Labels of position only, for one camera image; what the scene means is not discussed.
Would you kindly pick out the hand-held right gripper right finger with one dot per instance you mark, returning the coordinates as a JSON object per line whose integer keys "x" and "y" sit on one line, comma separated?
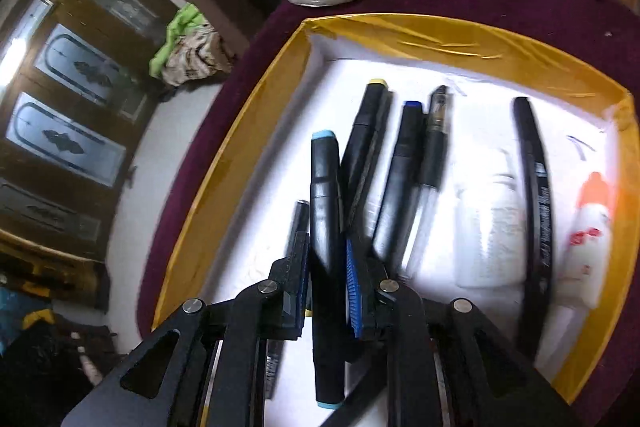
{"x": 352, "y": 287}

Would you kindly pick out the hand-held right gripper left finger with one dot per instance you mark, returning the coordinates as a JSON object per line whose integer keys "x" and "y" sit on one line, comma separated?
{"x": 301, "y": 287}

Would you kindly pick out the pink-capped black marker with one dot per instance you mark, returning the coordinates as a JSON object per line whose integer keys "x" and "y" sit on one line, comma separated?
{"x": 299, "y": 219}

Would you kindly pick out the light-blue-capped black marker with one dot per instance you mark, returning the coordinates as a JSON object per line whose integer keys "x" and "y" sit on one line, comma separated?
{"x": 325, "y": 217}

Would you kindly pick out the blue-capped black marker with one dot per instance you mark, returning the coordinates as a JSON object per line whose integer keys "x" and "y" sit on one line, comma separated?
{"x": 400, "y": 167}

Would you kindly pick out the black gel pen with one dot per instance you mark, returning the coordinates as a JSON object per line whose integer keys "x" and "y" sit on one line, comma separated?
{"x": 434, "y": 147}

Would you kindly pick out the green-capped black marker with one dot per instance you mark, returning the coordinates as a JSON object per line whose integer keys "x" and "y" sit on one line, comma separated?
{"x": 537, "y": 217}

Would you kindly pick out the orange-capped white glue bottle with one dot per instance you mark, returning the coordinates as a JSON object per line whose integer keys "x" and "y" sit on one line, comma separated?
{"x": 582, "y": 257}

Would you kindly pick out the gold-rimmed white box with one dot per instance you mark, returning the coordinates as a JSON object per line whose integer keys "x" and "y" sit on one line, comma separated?
{"x": 400, "y": 37}

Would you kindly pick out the patterned beige cloth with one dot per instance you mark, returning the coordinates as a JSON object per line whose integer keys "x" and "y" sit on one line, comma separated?
{"x": 200, "y": 57}

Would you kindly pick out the dark clutter pile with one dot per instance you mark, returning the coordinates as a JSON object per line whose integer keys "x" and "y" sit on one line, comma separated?
{"x": 40, "y": 357}

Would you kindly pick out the green cloth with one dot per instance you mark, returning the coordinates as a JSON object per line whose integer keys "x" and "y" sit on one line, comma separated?
{"x": 177, "y": 32}

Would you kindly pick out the wooden glass door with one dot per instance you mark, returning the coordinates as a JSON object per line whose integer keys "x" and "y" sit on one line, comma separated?
{"x": 75, "y": 72}

